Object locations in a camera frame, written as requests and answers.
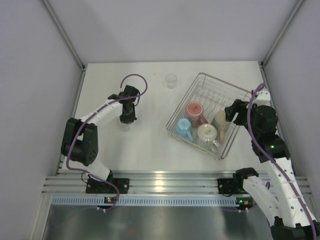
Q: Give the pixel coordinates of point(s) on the cream coral pattern mug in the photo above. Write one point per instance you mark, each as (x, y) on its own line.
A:
(221, 125)

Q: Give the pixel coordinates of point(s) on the wire dish rack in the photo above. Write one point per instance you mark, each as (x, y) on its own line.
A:
(215, 95)

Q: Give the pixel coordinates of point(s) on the aluminium mounting rail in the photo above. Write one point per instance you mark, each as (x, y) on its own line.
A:
(203, 183)

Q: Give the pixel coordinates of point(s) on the orange interior white mug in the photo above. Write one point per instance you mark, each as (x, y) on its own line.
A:
(206, 138)

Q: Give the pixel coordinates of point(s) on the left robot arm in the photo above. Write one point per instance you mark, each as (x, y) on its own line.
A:
(80, 144)

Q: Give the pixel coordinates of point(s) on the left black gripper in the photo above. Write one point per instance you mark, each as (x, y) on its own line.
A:
(130, 119)

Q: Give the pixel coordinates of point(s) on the light blue mug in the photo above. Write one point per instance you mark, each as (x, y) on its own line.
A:
(183, 129)

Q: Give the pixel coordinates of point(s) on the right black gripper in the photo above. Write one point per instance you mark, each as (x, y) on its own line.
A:
(241, 107)

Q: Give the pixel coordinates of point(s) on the clear glass cup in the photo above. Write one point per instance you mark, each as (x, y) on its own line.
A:
(124, 127)
(171, 81)

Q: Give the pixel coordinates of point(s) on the perforated cable duct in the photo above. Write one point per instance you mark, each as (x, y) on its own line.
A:
(142, 201)

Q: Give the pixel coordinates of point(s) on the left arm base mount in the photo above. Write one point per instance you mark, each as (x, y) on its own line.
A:
(98, 187)

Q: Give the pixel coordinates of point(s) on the pink patterned mug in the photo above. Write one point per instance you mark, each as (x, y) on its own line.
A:
(194, 111)

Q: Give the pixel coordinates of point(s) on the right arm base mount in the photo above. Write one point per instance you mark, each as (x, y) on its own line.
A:
(226, 187)

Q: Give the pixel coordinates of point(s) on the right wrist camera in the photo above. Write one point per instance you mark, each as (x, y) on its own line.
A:
(262, 98)

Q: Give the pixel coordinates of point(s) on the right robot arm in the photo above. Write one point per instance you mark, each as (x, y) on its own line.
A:
(286, 211)

